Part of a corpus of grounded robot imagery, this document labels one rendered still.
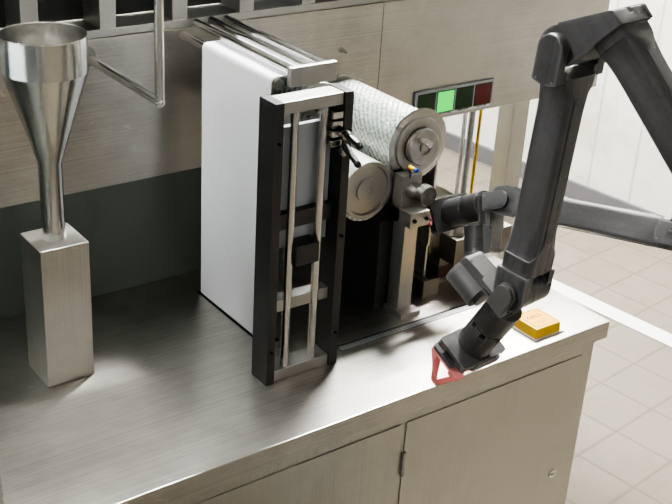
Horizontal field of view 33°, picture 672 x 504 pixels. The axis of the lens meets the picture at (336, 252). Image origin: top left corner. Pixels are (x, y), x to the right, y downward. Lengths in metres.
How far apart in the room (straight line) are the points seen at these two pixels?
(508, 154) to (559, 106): 1.65
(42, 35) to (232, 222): 0.53
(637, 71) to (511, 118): 1.70
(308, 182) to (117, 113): 0.45
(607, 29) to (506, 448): 1.17
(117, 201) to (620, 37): 1.18
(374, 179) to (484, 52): 0.67
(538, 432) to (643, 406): 1.44
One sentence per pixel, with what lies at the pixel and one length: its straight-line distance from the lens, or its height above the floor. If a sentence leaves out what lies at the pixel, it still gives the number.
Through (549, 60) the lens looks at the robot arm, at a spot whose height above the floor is 1.63.
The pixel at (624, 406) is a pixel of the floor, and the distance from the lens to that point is 3.90.
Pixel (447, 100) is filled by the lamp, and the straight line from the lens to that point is 2.77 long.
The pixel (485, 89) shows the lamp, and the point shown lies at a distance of 2.84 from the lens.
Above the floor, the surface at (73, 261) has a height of 1.14.
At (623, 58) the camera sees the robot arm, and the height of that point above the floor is 1.65.
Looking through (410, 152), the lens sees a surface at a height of 1.25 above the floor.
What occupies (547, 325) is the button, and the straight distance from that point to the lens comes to 2.36.
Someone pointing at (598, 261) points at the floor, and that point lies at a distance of 4.84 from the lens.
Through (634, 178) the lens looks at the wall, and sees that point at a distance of 5.21.
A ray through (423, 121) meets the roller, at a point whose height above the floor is 1.30.
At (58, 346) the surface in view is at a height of 0.98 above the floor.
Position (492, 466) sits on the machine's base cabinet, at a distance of 2.46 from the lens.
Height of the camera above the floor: 2.05
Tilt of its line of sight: 26 degrees down
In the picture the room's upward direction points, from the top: 4 degrees clockwise
